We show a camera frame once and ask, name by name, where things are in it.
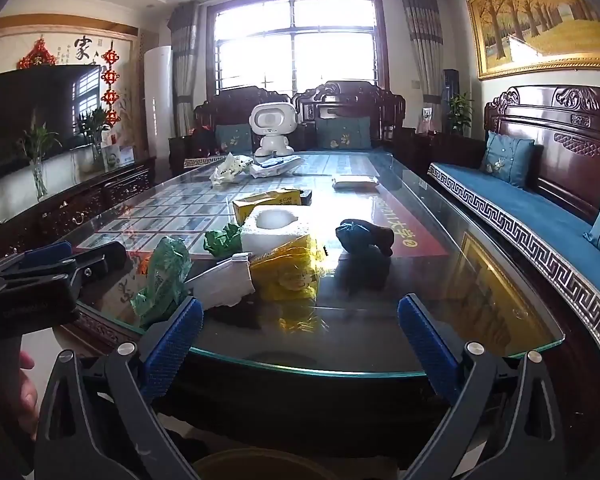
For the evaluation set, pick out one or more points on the dark carved wooden table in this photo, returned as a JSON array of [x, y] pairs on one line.
[[330, 400]]

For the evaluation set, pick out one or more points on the white crumpled plastic bag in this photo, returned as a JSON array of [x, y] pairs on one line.
[[230, 169]]

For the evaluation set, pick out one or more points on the green leafy plant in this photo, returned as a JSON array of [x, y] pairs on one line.
[[94, 125]]

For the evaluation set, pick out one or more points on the green plant in glass vase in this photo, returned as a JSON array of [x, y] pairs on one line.
[[39, 180]]

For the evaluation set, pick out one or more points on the white standing air conditioner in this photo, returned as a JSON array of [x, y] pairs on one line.
[[157, 105]]

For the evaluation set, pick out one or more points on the small black box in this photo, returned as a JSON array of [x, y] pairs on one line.
[[307, 197]]

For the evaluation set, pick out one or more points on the dark standing appliance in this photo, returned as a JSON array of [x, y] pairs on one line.
[[450, 100]]

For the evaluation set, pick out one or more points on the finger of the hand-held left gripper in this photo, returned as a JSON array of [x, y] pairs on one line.
[[105, 260], [50, 252]]

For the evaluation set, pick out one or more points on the carved wooden armchair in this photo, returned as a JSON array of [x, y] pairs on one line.
[[225, 105], [350, 97]]

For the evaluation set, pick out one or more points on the green and white box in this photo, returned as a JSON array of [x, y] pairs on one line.
[[117, 156]]

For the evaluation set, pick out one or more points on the large barred window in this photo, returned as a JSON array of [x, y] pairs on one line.
[[295, 40]]

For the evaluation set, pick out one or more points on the grey beige curtain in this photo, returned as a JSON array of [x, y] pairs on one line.
[[184, 70], [422, 45]]

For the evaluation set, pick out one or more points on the white robot toy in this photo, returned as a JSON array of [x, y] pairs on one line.
[[272, 122]]

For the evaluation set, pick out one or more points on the green plastic bag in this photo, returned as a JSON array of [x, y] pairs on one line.
[[162, 280]]

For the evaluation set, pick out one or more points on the dark wooden television cabinet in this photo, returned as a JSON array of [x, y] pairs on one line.
[[80, 202]]

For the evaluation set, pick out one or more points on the white foam block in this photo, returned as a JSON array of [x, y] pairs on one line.
[[272, 230]]

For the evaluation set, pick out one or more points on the green crumpled wrapper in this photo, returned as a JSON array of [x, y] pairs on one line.
[[222, 241]]

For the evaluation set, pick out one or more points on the dark blue crumpled bag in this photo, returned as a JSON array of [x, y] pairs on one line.
[[362, 235]]

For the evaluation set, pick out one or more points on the white paper bag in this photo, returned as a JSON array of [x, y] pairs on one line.
[[222, 280]]

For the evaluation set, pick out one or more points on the yellow round bin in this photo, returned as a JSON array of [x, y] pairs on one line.
[[260, 466]]

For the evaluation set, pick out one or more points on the blue sofa seat mat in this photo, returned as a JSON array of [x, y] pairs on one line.
[[530, 210]]

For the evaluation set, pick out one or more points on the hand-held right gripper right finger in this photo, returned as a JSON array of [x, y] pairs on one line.
[[427, 345]]

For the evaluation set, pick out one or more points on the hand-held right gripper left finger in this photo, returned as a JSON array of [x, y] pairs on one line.
[[175, 345]]

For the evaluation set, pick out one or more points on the red wall ornament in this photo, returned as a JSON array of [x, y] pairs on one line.
[[36, 56]]

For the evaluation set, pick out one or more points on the gold framed tree painting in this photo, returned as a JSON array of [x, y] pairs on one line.
[[535, 15]]

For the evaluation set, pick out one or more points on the yellow carton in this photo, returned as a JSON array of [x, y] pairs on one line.
[[262, 202]]

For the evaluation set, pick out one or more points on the red printed banner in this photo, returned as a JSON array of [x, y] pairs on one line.
[[420, 225]]

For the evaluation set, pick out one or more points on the person's left hand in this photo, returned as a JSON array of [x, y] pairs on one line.
[[30, 400]]

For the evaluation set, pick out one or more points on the yellow plastic bag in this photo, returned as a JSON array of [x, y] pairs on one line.
[[285, 272]]

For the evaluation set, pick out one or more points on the carved wooden sofa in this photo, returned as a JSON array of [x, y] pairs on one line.
[[565, 125]]

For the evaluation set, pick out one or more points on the flat white packet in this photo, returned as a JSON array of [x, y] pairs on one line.
[[355, 181]]

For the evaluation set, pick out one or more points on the white and blue packet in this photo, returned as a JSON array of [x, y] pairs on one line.
[[276, 166]]

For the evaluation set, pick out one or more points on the black television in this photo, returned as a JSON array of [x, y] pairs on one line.
[[30, 110]]

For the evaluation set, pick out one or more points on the small potted plant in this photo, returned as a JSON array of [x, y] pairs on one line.
[[460, 110]]

